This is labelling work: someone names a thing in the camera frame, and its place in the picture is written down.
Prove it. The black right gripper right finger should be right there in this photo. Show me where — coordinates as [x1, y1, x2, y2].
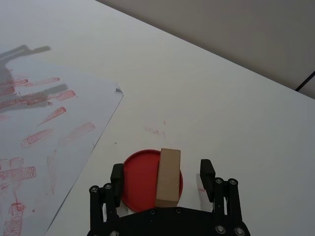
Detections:
[200, 159, 247, 229]

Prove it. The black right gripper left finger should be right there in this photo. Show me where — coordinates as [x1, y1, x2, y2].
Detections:
[88, 163, 125, 234]

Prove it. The small white paper slip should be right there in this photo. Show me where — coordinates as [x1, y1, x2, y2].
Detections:
[195, 173, 214, 212]

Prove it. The round red ink pad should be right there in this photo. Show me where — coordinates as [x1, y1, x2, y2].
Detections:
[120, 148, 184, 213]

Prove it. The brown wooden stamp block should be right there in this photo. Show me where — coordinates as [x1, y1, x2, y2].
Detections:
[155, 147, 183, 208]

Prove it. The white paper with red stamps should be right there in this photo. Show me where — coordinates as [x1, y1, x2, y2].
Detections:
[0, 56, 125, 236]

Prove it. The thin black cable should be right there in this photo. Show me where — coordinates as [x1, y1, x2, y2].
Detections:
[294, 70, 315, 92]

